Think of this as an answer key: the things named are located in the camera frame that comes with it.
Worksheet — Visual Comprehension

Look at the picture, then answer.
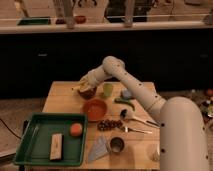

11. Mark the yellow banana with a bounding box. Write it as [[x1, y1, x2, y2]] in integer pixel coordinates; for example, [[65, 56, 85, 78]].
[[72, 83, 94, 92]]

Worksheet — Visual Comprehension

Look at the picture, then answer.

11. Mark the wooden block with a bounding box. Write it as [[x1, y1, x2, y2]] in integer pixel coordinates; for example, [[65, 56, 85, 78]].
[[50, 133, 63, 161]]

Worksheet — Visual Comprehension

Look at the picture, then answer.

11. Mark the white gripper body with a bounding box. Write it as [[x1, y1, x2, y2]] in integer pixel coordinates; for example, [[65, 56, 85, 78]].
[[79, 75, 96, 88]]

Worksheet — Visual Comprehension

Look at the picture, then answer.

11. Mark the black-handled spatula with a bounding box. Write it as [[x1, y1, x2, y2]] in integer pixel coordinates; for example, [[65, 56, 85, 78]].
[[120, 109, 159, 128]]

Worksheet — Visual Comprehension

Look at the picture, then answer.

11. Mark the white plastic cup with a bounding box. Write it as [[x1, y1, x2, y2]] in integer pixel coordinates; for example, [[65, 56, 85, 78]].
[[149, 144, 160, 162]]

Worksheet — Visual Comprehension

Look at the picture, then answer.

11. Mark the silver fork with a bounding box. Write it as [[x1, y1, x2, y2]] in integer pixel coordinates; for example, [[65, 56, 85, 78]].
[[120, 126, 153, 134]]

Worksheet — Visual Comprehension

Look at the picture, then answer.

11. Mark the black cable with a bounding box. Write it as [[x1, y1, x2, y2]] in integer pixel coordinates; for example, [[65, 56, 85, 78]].
[[0, 118, 22, 140]]

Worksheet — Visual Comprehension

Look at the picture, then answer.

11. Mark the wooden table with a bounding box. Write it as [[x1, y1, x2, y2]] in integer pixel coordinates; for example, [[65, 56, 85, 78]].
[[43, 81, 159, 169]]

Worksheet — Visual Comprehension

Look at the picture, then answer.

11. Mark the green plastic cup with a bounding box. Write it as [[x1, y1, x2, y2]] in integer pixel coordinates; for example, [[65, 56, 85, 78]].
[[103, 83, 113, 98]]

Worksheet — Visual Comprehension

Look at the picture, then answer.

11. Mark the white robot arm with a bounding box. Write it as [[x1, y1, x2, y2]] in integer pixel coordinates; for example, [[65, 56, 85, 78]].
[[79, 56, 210, 171]]

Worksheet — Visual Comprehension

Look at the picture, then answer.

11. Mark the orange bowl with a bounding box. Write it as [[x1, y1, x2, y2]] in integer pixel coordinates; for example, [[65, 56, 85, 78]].
[[82, 99, 107, 122]]

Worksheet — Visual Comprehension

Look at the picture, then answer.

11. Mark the purple bowl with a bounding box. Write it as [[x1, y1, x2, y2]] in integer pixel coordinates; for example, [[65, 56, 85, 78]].
[[77, 88, 97, 100]]

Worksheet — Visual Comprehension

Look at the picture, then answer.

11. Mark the blue toy object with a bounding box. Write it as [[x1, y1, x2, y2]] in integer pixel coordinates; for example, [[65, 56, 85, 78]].
[[121, 89, 133, 100]]

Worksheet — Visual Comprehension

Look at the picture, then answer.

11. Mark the orange fruit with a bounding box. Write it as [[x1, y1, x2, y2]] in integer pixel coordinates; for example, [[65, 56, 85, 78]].
[[70, 123, 83, 137]]

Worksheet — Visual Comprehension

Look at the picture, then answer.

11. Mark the bunch of dark grapes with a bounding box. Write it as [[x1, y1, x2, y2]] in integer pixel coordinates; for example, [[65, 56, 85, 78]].
[[97, 119, 123, 131]]

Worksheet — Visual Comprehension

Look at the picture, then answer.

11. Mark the small metal cup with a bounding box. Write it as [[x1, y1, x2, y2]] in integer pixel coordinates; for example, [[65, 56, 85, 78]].
[[110, 137, 125, 153]]

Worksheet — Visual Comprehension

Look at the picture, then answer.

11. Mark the blue cloth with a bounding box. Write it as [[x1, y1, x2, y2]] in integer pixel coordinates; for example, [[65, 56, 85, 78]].
[[87, 136, 109, 163]]

